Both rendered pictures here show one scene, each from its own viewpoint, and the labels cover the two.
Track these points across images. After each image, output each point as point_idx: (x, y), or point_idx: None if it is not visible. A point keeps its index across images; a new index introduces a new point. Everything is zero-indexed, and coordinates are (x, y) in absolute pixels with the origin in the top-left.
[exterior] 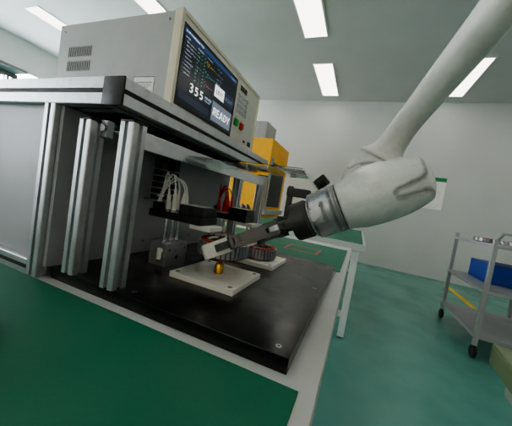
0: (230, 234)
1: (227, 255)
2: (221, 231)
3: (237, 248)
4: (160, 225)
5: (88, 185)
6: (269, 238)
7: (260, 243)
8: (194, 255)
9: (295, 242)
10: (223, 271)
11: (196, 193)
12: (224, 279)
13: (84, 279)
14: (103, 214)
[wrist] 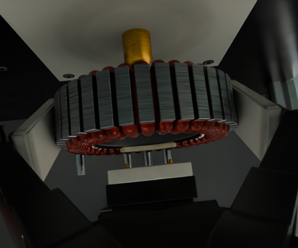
0: None
1: (224, 86)
2: (111, 170)
3: (206, 115)
4: (91, 158)
5: None
6: None
7: None
8: (42, 94)
9: None
10: (114, 34)
11: None
12: (186, 4)
13: None
14: (220, 166)
